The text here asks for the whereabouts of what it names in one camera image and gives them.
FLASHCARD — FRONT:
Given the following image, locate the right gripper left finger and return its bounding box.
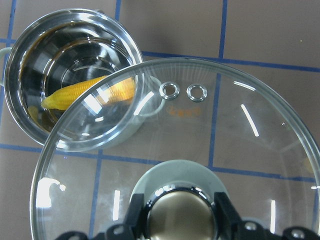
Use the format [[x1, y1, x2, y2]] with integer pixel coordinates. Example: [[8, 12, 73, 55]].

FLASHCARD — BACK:
[[92, 193, 145, 240]]

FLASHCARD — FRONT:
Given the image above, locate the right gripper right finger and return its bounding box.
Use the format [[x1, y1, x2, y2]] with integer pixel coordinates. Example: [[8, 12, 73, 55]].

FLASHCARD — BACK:
[[214, 192, 320, 240]]

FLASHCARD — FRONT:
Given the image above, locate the glass pot lid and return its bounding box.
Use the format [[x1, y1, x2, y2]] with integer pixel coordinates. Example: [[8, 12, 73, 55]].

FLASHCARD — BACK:
[[30, 58, 320, 240]]

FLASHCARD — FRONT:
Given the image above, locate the yellow corn cob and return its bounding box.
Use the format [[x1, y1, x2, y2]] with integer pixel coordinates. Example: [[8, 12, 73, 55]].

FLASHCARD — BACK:
[[41, 75, 136, 111]]

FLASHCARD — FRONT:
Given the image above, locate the mint green cooking pot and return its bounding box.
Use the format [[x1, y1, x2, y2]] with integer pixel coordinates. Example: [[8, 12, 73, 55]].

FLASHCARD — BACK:
[[0, 8, 165, 152]]

